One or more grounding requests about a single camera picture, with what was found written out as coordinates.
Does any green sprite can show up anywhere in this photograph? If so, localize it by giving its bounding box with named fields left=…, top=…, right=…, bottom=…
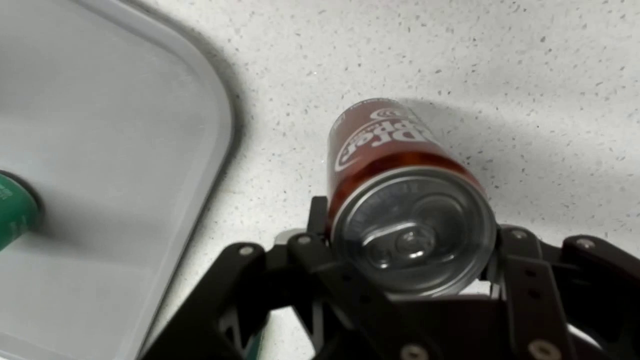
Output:
left=0, top=171, right=45, bottom=253

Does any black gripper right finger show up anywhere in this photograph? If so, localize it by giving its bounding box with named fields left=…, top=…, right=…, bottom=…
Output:
left=494, top=225, right=640, bottom=360

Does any red dr pepper can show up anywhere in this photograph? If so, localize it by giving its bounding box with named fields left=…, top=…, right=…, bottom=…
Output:
left=325, top=98, right=500, bottom=301

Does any gray plastic tray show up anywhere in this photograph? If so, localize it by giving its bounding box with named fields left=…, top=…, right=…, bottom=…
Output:
left=0, top=0, right=235, bottom=360

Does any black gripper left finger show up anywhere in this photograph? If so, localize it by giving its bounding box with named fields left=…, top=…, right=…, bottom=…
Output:
left=140, top=195, right=427, bottom=360

